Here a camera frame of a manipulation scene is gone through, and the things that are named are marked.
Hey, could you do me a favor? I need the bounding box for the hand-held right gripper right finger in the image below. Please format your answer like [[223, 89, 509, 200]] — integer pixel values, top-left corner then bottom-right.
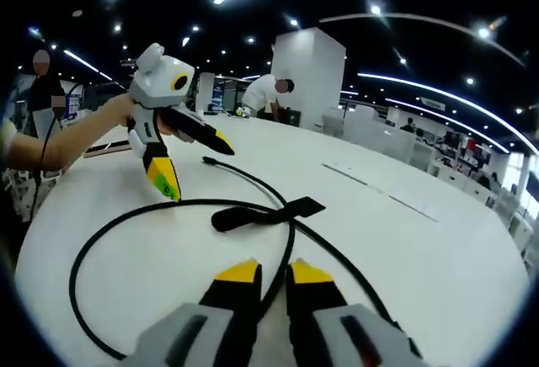
[[286, 258, 423, 367]]

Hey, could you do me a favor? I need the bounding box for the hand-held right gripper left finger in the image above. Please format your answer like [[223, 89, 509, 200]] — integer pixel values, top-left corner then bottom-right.
[[125, 258, 263, 367]]

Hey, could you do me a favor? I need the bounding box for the black Velcro strap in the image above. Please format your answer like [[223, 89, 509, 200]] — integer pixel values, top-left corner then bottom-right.
[[210, 194, 328, 234]]

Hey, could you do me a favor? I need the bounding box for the black charging cable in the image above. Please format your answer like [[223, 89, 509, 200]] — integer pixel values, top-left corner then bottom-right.
[[68, 155, 402, 362]]

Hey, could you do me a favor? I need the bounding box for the white desk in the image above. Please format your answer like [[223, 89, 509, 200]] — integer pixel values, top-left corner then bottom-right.
[[13, 113, 530, 367]]

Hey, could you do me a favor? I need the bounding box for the person's left hand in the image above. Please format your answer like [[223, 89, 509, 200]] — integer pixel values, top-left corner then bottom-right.
[[110, 93, 195, 144]]

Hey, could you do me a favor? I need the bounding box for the person's right hand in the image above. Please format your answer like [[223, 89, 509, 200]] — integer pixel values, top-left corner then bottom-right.
[[256, 294, 293, 367]]

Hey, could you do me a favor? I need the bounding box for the brown flat board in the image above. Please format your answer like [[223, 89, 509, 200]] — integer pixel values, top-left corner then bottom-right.
[[83, 141, 132, 159]]

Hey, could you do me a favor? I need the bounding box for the black box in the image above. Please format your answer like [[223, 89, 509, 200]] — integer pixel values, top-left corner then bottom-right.
[[279, 107, 302, 128]]

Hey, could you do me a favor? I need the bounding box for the white square pillar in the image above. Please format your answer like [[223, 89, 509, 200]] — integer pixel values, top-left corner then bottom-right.
[[270, 27, 348, 130]]

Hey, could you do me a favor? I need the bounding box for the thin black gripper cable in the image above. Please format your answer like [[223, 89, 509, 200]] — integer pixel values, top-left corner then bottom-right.
[[29, 83, 82, 221]]

